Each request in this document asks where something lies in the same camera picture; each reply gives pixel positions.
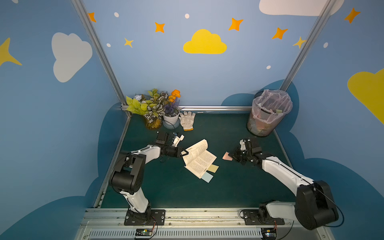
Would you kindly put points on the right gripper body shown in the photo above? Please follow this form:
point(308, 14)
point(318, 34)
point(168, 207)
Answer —
point(240, 154)

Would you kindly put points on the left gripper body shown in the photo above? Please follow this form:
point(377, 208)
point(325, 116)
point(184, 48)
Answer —
point(177, 151)

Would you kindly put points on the pink sticky note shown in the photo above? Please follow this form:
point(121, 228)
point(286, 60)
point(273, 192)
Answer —
point(227, 157)

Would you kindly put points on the purple covered book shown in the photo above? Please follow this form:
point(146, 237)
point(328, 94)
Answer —
point(199, 158)

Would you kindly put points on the yellow sticky note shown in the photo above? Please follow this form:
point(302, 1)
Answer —
point(212, 168)

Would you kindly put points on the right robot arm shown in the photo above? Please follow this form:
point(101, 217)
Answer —
point(314, 205)

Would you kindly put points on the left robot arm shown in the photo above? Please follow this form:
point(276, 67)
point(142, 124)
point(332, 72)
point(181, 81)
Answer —
point(128, 174)

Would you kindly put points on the light blue sticky note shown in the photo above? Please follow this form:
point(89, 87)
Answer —
point(207, 177)

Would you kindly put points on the white flower pot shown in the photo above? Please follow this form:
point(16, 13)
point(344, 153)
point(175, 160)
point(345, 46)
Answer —
point(171, 122)

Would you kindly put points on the white work glove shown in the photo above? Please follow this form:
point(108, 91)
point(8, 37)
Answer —
point(187, 120)

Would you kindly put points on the artificial plant bouquet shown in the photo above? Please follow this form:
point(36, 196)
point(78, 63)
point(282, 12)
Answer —
point(154, 106)

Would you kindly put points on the mesh trash bin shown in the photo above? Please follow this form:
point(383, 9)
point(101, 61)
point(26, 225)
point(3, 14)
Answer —
point(258, 128)

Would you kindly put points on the pink trash bag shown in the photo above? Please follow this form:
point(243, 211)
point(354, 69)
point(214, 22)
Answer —
point(271, 106)

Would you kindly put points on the right circuit board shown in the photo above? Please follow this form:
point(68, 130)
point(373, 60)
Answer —
point(269, 234)

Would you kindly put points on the circuit board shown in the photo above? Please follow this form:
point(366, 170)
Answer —
point(145, 234)
point(269, 234)

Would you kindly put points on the left circuit board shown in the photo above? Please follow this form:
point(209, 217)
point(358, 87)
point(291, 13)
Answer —
point(145, 234)

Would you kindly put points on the right side frame bar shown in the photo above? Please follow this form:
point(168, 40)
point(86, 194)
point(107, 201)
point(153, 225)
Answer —
point(282, 147)

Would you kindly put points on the back aluminium frame bar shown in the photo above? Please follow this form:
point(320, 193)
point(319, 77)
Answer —
point(216, 108)

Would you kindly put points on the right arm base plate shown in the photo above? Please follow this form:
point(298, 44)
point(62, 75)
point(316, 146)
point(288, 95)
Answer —
point(257, 217)

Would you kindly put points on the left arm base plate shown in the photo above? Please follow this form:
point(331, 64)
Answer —
point(145, 219)

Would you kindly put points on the left side frame bar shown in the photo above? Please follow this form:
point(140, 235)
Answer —
point(106, 180)

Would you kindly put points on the left aluminium frame post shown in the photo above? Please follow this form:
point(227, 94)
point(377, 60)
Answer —
point(88, 25)

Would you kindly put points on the aluminium frame post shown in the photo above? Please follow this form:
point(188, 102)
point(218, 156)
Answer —
point(88, 25)
point(311, 39)

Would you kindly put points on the aluminium front rail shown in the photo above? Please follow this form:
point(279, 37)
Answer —
point(191, 224)

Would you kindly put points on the right aluminium frame post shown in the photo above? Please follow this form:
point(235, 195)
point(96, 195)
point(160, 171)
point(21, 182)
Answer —
point(311, 39)

